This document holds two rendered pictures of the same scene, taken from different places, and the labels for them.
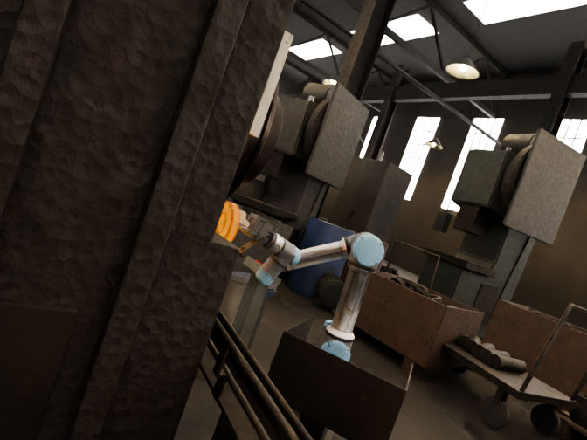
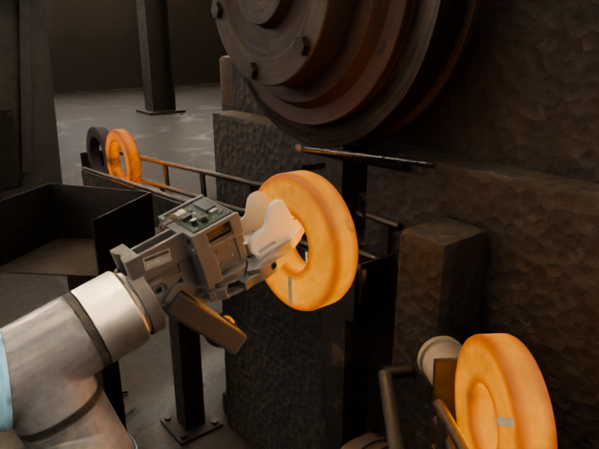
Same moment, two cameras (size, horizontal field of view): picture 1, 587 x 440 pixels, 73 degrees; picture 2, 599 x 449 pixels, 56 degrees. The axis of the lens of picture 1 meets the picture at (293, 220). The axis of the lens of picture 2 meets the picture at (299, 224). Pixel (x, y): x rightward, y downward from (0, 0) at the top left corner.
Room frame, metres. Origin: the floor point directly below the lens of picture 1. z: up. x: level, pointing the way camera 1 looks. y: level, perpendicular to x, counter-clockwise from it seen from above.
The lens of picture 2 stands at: (2.01, 0.19, 1.05)
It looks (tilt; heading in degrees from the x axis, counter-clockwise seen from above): 19 degrees down; 176
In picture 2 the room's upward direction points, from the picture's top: straight up
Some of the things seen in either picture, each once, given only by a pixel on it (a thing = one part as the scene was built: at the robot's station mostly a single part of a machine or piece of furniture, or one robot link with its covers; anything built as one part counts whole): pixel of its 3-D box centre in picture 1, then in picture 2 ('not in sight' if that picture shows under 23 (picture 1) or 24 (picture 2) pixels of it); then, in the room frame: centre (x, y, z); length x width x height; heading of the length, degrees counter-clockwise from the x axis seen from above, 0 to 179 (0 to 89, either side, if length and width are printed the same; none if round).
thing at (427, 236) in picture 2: not in sight; (438, 307); (1.31, 0.43, 0.68); 0.11 x 0.08 x 0.24; 124
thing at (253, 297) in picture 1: (245, 318); not in sight; (2.10, 0.06, 0.31); 0.24 x 0.16 x 0.62; 34
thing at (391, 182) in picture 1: (359, 223); not in sight; (6.37, -1.01, 1.00); 0.80 x 0.63 x 2.00; 39
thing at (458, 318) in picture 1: (408, 319); not in sight; (3.59, -1.28, 0.33); 0.93 x 0.73 x 0.66; 41
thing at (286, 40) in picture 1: (240, 88); not in sight; (0.78, 0.18, 1.15); 0.26 x 0.02 x 0.18; 34
